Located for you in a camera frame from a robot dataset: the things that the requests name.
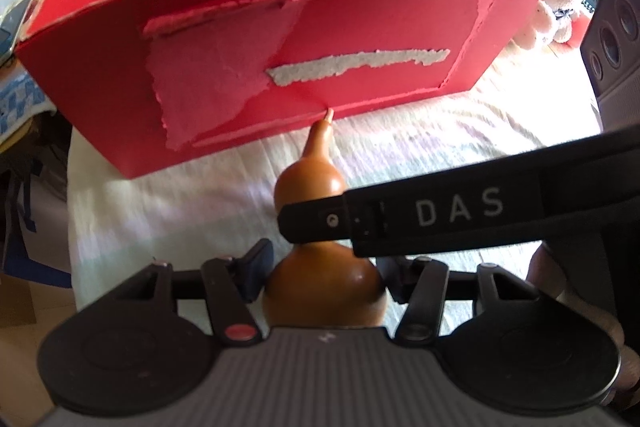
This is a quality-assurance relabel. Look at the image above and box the dark blue bag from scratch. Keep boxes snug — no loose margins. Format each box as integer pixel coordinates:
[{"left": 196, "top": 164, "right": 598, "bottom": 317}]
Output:
[{"left": 0, "top": 139, "right": 76, "bottom": 290}]

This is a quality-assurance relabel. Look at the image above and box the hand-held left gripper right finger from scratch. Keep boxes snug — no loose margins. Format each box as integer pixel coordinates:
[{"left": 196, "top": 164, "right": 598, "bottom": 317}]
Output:
[{"left": 376, "top": 256, "right": 540, "bottom": 348}]

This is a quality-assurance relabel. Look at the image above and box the white blanket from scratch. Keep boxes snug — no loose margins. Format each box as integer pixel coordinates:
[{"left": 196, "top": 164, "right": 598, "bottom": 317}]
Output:
[{"left": 65, "top": 42, "right": 608, "bottom": 318}]

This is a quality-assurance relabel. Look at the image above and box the blue checkered cloth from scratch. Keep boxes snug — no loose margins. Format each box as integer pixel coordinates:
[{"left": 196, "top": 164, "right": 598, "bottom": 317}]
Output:
[{"left": 0, "top": 69, "right": 58, "bottom": 140}]

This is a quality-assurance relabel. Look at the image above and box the brown gourd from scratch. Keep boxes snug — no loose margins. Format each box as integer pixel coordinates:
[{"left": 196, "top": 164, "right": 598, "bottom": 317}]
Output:
[{"left": 261, "top": 107, "right": 388, "bottom": 342}]

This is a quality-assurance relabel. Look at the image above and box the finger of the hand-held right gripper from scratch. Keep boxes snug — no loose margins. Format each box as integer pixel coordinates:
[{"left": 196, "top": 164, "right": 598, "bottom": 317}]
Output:
[{"left": 277, "top": 191, "right": 355, "bottom": 244}]

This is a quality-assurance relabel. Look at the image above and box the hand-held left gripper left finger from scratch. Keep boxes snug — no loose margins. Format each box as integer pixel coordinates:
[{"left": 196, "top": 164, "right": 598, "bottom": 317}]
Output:
[{"left": 107, "top": 238, "right": 274, "bottom": 348}]

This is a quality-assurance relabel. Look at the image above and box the person's right hand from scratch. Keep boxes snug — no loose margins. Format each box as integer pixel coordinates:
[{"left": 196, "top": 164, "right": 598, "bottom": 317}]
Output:
[{"left": 529, "top": 244, "right": 628, "bottom": 360}]

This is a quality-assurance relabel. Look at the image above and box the red cardboard box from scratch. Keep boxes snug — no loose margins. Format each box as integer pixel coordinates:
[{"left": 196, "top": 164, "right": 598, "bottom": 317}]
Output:
[{"left": 14, "top": 0, "right": 549, "bottom": 181}]

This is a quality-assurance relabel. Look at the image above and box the brown cardboard box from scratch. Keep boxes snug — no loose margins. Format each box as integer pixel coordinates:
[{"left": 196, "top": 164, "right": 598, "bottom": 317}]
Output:
[{"left": 0, "top": 274, "right": 38, "bottom": 333}]

